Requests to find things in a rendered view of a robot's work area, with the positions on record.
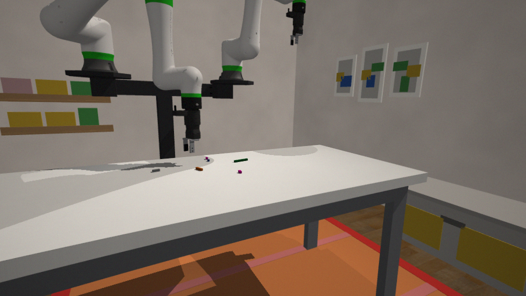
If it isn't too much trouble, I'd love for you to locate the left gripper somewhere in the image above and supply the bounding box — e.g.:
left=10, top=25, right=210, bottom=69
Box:
left=286, top=2, right=306, bottom=46

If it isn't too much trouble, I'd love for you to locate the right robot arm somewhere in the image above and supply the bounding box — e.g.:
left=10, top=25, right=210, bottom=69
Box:
left=40, top=0, right=203, bottom=98

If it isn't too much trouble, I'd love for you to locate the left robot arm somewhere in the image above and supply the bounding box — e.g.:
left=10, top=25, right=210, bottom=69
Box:
left=219, top=0, right=263, bottom=81

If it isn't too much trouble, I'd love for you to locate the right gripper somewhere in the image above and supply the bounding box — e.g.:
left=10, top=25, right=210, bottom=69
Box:
left=172, top=97, right=202, bottom=153

